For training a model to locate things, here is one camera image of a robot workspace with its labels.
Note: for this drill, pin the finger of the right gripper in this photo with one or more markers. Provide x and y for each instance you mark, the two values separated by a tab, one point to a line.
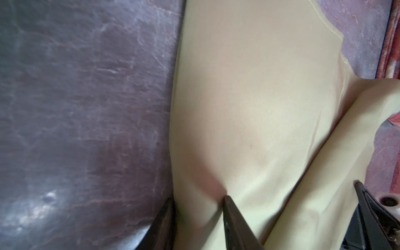
372	226

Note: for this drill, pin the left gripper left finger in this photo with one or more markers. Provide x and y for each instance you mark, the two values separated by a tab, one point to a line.
161	234

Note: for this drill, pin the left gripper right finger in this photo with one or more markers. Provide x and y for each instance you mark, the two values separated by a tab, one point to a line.
238	234

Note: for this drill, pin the olive green skirt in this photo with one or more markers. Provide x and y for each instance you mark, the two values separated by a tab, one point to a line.
266	109

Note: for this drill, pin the red plaid skirt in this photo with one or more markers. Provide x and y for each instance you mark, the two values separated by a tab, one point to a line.
389	62

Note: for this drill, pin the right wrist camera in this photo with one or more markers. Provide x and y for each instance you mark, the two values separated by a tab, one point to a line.
391	202

